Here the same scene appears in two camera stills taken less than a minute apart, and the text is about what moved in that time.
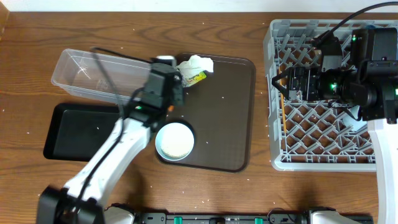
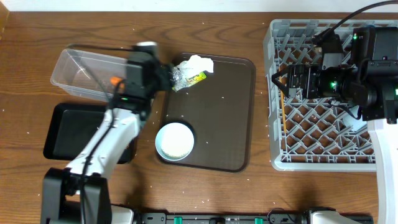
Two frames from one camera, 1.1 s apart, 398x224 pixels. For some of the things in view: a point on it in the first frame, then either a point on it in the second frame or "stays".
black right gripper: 292,83 stays
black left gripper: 177,90 -> 162,78
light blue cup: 350,121 stays
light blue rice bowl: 175,141 stays
